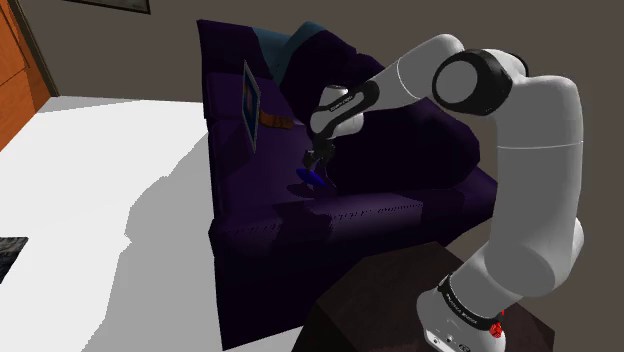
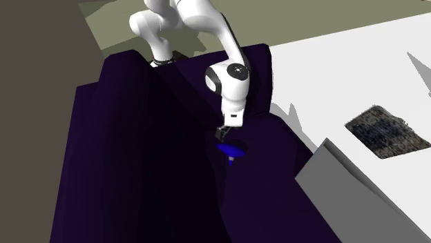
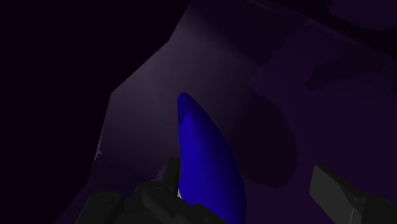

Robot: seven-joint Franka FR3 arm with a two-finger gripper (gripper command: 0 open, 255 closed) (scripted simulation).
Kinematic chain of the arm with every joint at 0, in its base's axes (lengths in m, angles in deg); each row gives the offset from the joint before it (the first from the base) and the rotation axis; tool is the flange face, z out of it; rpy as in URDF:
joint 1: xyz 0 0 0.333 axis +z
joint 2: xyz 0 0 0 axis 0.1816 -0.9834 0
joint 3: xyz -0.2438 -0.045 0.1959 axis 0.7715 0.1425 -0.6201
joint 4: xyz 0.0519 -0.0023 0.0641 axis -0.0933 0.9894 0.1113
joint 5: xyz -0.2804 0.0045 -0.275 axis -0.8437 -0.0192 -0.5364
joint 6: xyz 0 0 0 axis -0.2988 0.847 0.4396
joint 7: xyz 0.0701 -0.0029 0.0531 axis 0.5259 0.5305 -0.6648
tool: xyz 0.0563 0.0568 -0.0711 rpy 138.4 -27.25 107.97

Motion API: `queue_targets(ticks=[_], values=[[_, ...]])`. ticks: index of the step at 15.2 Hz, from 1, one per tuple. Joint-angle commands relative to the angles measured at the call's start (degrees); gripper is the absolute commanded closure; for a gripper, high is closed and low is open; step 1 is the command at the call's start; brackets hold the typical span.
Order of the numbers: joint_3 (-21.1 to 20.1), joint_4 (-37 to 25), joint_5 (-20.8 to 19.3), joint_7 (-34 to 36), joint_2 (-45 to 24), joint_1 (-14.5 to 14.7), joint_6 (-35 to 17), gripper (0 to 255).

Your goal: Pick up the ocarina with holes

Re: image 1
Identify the brown curved object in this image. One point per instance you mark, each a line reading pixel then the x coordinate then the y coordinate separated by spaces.
pixel 276 120

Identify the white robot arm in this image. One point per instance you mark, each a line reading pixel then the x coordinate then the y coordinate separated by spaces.
pixel 536 195

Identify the dark robot stand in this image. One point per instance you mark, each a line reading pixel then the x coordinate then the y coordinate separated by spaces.
pixel 370 302

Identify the dark framed wall picture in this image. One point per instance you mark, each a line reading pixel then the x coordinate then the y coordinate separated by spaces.
pixel 117 4

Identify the framed picture tablet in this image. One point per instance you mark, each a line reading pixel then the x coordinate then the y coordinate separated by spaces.
pixel 251 105

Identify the orange wooden door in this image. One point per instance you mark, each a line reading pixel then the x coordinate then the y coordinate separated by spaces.
pixel 13 83

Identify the dark purple sofa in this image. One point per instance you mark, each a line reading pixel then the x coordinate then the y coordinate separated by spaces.
pixel 390 146

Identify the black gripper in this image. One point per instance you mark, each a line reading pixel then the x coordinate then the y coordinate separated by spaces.
pixel 317 155

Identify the dark patterned rug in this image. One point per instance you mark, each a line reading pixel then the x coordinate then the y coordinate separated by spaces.
pixel 10 254

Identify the blue flat oval object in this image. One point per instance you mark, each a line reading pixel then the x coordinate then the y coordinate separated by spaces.
pixel 312 177

